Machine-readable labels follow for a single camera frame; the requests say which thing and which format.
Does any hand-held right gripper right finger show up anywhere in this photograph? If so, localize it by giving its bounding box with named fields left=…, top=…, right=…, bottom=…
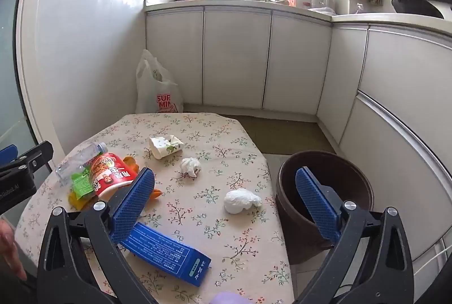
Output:
left=295, top=166, right=414, bottom=304

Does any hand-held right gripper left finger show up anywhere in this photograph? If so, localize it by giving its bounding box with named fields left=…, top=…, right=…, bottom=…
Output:
left=37, top=167, right=159, bottom=304

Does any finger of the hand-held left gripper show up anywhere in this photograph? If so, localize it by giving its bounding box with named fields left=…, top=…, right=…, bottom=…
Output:
left=0, top=144, right=19, bottom=162
left=0, top=141, right=54, bottom=184

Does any brown trash bin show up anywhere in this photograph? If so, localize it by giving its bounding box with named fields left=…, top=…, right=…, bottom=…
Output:
left=275, top=149, right=375, bottom=266

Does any red instant noodle cup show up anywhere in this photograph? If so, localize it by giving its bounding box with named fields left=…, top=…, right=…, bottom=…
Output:
left=88, top=153, right=139, bottom=199

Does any orange snack wrapper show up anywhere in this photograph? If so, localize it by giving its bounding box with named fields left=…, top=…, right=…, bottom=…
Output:
left=122, top=156, right=164, bottom=201

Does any clear plastic bottle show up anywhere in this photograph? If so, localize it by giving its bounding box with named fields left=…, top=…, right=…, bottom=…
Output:
left=55, top=142, right=109, bottom=186

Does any blue cardboard box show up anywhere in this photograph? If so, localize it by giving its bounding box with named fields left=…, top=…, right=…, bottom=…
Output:
left=120, top=222, right=212, bottom=288

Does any yellow wrapper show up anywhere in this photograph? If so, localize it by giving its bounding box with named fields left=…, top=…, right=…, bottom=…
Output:
left=68, top=192, right=97, bottom=210

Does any green snack packet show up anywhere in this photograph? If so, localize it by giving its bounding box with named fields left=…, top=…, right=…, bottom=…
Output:
left=70, top=166, right=97, bottom=200

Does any crushed paper cup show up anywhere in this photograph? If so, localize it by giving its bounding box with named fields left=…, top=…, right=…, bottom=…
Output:
left=148, top=135, right=183, bottom=160

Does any small white tissue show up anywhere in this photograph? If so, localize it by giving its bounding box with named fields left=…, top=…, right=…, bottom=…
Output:
left=180, top=157, right=202, bottom=178

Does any large white tissue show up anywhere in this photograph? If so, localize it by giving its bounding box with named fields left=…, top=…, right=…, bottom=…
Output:
left=224, top=188, right=262, bottom=214

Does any person's left hand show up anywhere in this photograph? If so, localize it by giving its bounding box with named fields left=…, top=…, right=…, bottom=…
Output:
left=0, top=219, right=27, bottom=281

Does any glass door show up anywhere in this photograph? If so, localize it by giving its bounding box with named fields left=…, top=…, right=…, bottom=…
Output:
left=0, top=0, right=40, bottom=163

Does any white cabinet drawer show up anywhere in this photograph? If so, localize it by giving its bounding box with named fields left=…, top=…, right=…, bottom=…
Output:
left=357, top=27, right=452, bottom=114
left=338, top=97, right=452, bottom=262

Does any white plastic shopping bag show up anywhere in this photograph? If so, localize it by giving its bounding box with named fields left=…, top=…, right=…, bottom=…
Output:
left=135, top=49, right=184, bottom=114

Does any white cabinet door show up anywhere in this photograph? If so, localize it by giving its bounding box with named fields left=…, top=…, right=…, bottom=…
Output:
left=262, top=12, right=333, bottom=117
left=146, top=6, right=205, bottom=105
left=202, top=6, right=273, bottom=110
left=317, top=24, right=370, bottom=146

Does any lilac soft object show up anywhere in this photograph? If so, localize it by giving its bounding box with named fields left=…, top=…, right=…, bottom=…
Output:
left=210, top=292, right=253, bottom=304

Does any white kitchen countertop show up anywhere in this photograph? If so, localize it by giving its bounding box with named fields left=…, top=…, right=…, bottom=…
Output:
left=143, top=0, right=452, bottom=43

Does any white cable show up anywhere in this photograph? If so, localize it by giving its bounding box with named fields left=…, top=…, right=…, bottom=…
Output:
left=413, top=247, right=452, bottom=277

